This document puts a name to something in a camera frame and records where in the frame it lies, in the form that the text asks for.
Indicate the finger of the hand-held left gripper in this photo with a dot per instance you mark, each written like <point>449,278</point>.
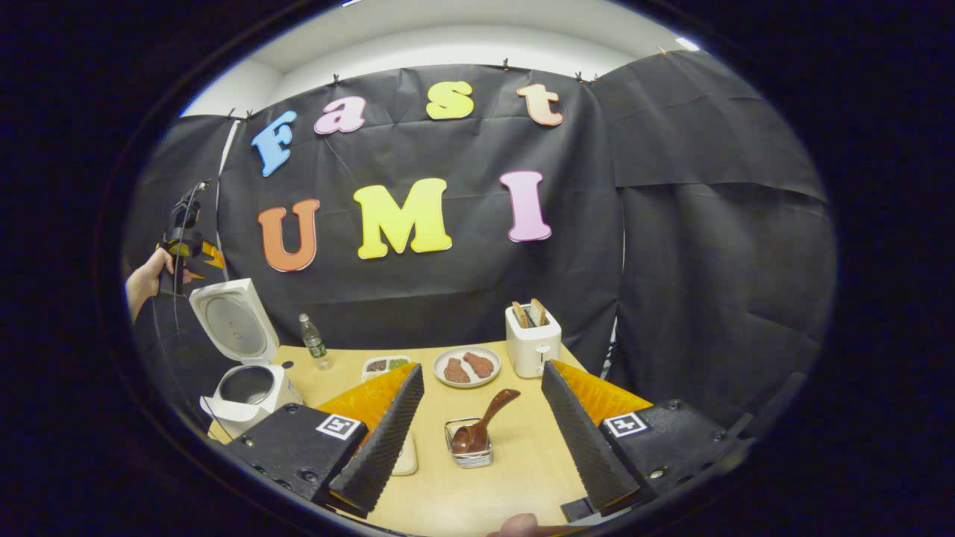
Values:
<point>175,248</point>
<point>211,256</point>

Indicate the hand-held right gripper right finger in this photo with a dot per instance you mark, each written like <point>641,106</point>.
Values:
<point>589,447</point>

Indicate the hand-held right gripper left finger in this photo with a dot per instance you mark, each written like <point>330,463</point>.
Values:
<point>373,455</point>

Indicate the clear plastic rice container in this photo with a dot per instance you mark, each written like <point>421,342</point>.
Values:
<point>407,459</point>

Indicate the white rice cooker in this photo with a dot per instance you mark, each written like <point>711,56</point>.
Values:
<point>235,324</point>

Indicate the metal mesh chopstick holder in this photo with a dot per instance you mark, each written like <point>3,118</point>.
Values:
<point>470,460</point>

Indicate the brown wooden spoon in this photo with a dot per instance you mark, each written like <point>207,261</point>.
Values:
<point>489,418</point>

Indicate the white divided grain dish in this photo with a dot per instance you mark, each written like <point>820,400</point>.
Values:
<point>377,365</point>

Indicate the white round plate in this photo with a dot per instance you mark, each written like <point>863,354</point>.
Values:
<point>442,379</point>

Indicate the white toaster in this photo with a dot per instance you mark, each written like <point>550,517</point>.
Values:
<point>531,350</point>

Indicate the brown meat piece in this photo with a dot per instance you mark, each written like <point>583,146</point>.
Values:
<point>456,371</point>
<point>479,365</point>

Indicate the clear plastic water bottle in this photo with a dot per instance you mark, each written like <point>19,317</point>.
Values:
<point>313,344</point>

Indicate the toast bread slice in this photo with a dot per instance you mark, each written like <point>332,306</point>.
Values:
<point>520,315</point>
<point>538,312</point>

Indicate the ceiling light panel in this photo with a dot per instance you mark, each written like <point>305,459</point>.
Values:
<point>687,44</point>

